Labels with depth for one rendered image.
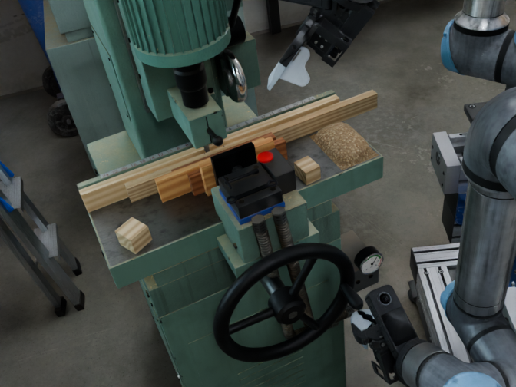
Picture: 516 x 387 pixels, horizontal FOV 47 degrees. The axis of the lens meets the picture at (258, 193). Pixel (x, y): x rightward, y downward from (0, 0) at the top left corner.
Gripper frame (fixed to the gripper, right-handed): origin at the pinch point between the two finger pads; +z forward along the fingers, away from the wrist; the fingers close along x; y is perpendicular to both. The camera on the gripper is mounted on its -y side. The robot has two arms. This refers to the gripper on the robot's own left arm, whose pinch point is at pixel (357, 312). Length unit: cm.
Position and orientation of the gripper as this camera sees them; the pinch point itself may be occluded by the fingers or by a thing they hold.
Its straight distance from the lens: 113.5
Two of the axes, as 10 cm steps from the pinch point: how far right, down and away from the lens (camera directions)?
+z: -3.1, -1.2, 9.4
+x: 9.0, -3.7, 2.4
